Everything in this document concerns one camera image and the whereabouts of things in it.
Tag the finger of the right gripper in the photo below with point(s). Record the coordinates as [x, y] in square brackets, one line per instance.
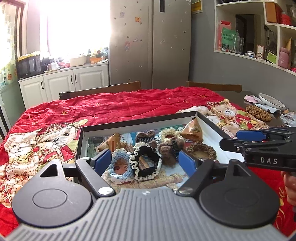
[272, 133]
[273, 155]

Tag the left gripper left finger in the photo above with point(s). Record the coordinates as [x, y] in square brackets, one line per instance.
[61, 194]

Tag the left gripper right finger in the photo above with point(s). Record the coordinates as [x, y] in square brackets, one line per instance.
[230, 194]

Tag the brown knitted scrunchie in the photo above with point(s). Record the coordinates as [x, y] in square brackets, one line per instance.
[201, 150]

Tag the blue white crochet scrunchie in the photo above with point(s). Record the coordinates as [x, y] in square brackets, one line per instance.
[119, 170]

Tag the brown triangular snack packet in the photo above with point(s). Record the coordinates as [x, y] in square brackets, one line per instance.
[192, 131]
[112, 143]

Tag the brown fuzzy hair claw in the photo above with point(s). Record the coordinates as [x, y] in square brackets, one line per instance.
[169, 150]
[148, 138]

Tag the cream crochet scrunchie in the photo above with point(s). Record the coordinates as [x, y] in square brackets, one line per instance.
[168, 133]

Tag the black white lace scrunchie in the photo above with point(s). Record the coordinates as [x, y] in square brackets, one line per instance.
[145, 162]

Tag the person's right hand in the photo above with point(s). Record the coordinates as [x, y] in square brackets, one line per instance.
[290, 187]

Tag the pile of brown nuts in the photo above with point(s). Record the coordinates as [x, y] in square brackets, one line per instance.
[259, 113]

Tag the white plate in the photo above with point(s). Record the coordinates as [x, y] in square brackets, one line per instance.
[271, 101]

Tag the red quilted teddy blanket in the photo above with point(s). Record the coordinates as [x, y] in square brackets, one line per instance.
[51, 131]

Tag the pink thermos bottle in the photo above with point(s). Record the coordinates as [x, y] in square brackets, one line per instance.
[284, 58]

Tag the black shallow cardboard box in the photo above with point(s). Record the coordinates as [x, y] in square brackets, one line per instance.
[148, 125]

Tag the green paper bag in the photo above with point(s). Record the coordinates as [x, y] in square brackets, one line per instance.
[229, 40]

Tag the white kitchen cabinet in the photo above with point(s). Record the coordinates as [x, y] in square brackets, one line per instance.
[47, 86]

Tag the dark wooden chair back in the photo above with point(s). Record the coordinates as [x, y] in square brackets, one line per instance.
[127, 87]

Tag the white mug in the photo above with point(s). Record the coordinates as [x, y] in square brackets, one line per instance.
[53, 66]

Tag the black microwave oven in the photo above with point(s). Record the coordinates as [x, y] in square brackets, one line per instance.
[29, 67]

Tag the white plastic basin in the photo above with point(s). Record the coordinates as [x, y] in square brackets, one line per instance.
[78, 61]

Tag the orange bowl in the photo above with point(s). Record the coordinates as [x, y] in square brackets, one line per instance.
[94, 60]

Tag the silver double door refrigerator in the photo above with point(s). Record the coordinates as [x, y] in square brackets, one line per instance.
[150, 42]

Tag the white wall shelf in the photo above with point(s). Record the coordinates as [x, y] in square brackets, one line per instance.
[263, 26]

